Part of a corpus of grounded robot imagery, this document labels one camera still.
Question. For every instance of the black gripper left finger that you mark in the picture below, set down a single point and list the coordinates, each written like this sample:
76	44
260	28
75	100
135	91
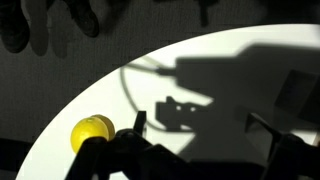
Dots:
140	122

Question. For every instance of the black shoe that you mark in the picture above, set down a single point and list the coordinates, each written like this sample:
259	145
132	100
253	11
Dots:
85	18
13	30

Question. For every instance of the yellow lemon toy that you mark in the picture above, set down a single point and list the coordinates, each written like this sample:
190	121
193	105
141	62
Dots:
88	131

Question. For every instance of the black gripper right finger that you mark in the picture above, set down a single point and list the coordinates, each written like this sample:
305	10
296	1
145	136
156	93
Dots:
263	133

